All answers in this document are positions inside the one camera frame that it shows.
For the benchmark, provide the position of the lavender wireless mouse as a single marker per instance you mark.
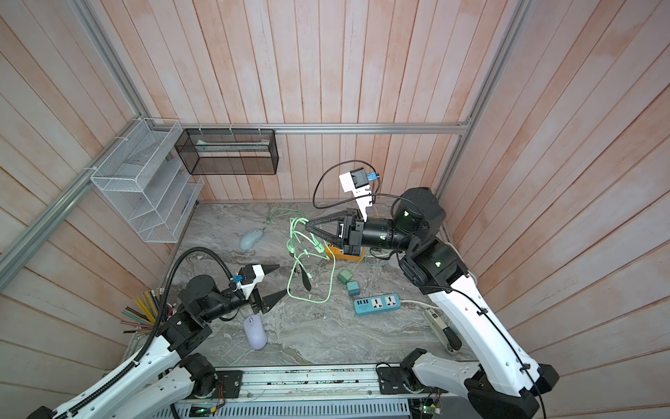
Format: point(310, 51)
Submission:
point(255, 332)

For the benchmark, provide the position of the blue power strip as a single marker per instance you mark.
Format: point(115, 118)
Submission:
point(376, 305)

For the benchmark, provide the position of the orange power strip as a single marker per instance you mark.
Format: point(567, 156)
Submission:
point(339, 254)

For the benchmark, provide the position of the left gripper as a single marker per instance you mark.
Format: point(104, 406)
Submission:
point(268, 302)

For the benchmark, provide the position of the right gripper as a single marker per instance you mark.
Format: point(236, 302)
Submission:
point(358, 234)

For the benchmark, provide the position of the white wire mesh shelf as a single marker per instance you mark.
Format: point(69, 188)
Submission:
point(149, 187)

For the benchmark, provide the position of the light green USB charger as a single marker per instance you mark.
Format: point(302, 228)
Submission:
point(345, 276)

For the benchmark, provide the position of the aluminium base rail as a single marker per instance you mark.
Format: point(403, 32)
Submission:
point(323, 390)

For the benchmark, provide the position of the beige black stapler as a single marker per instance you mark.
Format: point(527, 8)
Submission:
point(447, 335)

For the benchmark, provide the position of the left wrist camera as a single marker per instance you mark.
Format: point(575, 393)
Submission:
point(247, 279)

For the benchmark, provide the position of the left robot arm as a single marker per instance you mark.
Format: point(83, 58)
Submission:
point(167, 368)

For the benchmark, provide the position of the light blue mouse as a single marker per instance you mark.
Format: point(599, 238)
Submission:
point(251, 238)

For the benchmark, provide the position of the teal USB charger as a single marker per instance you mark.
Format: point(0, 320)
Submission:
point(353, 288)

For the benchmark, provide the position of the pink pencil cup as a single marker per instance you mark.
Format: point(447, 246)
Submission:
point(146, 313)

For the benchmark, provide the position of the black mesh basket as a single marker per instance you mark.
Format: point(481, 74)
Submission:
point(228, 151)

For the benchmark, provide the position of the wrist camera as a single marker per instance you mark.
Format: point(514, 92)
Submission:
point(359, 183)
point(247, 279)

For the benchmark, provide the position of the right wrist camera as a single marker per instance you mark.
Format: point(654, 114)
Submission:
point(359, 183)

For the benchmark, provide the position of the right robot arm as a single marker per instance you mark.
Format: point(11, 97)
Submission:
point(503, 381)

